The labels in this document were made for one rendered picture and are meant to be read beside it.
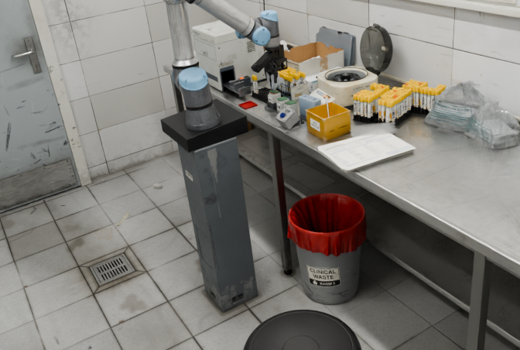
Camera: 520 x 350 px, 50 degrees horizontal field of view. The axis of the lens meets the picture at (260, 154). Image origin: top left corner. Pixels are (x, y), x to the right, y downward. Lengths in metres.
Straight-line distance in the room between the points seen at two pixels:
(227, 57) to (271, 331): 1.57
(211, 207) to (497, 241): 1.24
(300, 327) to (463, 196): 0.67
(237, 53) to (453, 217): 1.54
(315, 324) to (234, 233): 0.95
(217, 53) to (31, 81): 1.49
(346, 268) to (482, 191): 0.91
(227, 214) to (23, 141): 1.89
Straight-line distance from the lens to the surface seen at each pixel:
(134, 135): 4.26
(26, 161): 4.07
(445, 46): 2.52
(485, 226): 1.78
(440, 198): 1.89
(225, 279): 2.70
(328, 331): 1.73
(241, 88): 2.77
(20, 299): 3.30
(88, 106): 4.10
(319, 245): 2.52
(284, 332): 1.74
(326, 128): 2.25
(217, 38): 2.85
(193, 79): 2.28
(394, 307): 2.77
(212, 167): 2.39
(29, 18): 3.84
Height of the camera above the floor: 1.86
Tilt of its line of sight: 27 degrees down
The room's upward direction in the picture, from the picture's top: 7 degrees counter-clockwise
